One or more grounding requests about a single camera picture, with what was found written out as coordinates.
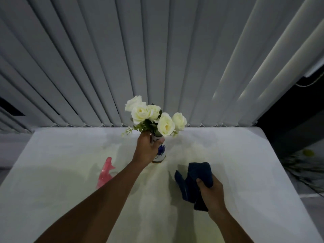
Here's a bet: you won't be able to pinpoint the person's right hand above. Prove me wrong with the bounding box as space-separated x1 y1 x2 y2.
196 173 227 224

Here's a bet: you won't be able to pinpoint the person's left hand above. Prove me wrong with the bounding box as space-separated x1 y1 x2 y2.
132 130 166 168

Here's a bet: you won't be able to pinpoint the white vase with blue print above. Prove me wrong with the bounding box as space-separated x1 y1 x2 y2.
150 134 167 163

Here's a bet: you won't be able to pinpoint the dark blue cloth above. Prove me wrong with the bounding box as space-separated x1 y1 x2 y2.
174 162 213 212

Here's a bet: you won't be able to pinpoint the person's left forearm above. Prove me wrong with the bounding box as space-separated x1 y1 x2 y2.
34 159 147 243

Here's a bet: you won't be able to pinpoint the person's right forearm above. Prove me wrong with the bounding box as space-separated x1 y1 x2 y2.
208 209 255 243

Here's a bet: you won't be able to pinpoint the white artificial rose bouquet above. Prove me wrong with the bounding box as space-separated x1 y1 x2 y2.
121 95 188 138

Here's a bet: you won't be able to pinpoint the pink spray bottle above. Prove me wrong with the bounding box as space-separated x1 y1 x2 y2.
95 157 117 190

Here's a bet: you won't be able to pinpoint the grey vertical window blinds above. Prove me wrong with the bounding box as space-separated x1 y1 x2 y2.
0 0 324 134

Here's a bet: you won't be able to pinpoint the green plant with yellow flower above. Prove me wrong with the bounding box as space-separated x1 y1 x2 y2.
281 148 324 198

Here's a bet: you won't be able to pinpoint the white cable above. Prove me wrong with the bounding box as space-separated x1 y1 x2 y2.
294 77 324 88

